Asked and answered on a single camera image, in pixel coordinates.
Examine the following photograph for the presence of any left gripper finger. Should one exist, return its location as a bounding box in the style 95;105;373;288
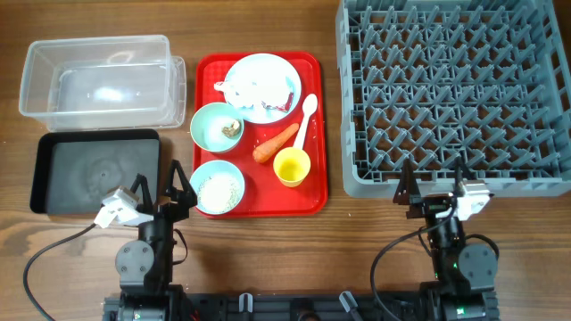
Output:
164;160;195;196
129;174;154;210

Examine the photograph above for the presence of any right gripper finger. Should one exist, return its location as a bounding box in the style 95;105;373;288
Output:
453;156;473;194
393;159;422;205

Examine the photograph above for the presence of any white rice pile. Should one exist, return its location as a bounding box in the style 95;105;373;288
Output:
198;173;243;215

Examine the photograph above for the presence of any light blue bowl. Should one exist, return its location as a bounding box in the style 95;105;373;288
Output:
190;160;245;216

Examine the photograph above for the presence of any green bowl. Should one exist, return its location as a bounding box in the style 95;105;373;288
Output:
190;103;244;153

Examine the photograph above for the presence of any brown mushroom piece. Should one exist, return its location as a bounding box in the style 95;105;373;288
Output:
221;119;242;138

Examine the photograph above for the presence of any orange carrot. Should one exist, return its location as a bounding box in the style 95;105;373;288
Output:
252;123;300;163

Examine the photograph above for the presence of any yellow plastic cup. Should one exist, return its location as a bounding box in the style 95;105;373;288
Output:
273;147;311;187

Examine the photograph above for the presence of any white tissue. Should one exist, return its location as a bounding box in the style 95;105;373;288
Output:
213;74;293;109

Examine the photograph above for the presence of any red snack wrapper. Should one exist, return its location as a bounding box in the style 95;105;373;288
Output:
261;92;294;112

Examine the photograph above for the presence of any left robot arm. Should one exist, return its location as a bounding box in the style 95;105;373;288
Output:
100;160;200;321

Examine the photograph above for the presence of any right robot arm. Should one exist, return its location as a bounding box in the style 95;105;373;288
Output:
393;158;500;320

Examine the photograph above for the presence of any black waste tray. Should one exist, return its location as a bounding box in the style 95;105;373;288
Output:
29;129;161;216

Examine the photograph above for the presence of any grey dishwasher rack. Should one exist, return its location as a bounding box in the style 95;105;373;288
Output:
335;1;570;198

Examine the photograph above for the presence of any clear plastic waste bin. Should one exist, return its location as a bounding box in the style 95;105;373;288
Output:
19;35;186;132

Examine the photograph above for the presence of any red serving tray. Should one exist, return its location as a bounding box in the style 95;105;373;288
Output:
193;51;328;218

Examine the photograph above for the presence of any light blue plate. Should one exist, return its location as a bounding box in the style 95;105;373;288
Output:
222;53;302;125

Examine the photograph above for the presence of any white plastic spoon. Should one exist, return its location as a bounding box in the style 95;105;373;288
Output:
294;94;318;149

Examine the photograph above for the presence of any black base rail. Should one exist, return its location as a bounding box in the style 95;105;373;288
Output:
102;291;500;321

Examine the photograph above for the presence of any left black cable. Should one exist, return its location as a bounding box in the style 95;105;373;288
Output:
22;222;98;321

